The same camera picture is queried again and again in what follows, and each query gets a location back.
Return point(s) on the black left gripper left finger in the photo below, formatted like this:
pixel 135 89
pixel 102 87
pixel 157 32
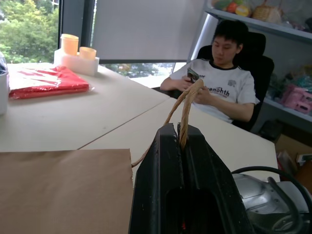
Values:
pixel 156 185

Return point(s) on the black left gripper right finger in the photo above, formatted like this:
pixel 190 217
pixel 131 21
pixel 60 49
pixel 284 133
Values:
pixel 209 180

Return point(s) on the black box under shelf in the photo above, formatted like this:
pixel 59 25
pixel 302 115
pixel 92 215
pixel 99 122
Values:
pixel 271 131

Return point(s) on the seated man in white t-shirt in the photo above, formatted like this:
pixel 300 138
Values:
pixel 226 85

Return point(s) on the dark smartphone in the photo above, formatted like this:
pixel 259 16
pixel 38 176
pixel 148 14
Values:
pixel 192 75

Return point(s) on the black office chair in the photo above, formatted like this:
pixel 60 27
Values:
pixel 260 73

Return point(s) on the pink plastic toy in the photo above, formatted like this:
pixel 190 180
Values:
pixel 298 98

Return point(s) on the white foam block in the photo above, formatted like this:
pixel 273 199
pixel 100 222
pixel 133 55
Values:
pixel 80 64

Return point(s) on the red cloth in plastic wrap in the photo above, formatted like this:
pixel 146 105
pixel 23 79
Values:
pixel 48 83

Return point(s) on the short orange plastic cup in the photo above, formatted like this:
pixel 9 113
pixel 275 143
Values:
pixel 87 53

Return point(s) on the grey metal shelf rack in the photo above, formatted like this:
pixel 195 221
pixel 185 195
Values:
pixel 287 48

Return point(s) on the grey roller blind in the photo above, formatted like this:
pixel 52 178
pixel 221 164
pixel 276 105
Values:
pixel 146 29

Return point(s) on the tall orange plastic cup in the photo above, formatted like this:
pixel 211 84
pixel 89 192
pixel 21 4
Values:
pixel 69 45

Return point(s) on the colourful toy fruit pile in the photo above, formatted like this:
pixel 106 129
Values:
pixel 234 7

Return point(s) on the woven wicker basket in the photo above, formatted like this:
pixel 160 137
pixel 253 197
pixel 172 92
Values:
pixel 267 13

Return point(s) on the white cylindrical container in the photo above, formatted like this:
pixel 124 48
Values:
pixel 3 95

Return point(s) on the dark window frame post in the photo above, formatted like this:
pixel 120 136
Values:
pixel 75 17

